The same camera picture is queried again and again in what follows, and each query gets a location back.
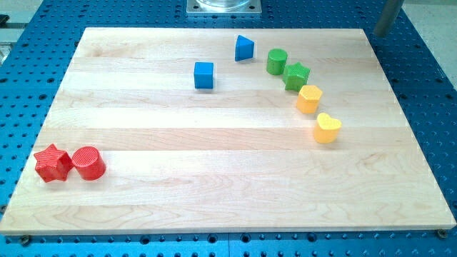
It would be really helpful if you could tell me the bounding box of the blue triangle block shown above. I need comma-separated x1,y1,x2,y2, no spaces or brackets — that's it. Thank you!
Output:
234,35,254,61

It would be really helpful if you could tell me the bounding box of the blue cube block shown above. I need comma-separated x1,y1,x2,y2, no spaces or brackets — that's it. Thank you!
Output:
194,62,214,89

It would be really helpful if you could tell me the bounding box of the wooden board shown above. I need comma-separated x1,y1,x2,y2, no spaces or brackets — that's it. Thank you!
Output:
1,28,456,236

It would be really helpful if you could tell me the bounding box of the green star block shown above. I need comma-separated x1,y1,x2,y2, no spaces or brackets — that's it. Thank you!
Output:
282,62,311,92

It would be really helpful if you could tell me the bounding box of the green cylinder block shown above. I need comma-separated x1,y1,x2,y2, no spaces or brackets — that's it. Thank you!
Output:
266,49,288,75

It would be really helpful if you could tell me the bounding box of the yellow hexagon block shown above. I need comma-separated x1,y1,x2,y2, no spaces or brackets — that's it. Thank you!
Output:
296,85,323,114

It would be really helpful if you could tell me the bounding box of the yellow heart block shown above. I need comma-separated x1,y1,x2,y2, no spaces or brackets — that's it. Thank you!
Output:
313,113,342,143

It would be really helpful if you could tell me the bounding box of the red cylinder block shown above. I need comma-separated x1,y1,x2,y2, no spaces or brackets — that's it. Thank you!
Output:
71,146,106,181

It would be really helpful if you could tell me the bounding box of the red star block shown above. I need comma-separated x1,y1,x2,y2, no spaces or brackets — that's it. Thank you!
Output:
34,144,74,183

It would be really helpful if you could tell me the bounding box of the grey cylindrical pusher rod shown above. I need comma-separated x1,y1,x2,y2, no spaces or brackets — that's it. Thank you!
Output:
373,0,404,37

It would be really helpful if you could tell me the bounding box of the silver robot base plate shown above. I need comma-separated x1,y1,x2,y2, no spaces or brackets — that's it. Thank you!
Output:
186,0,262,15

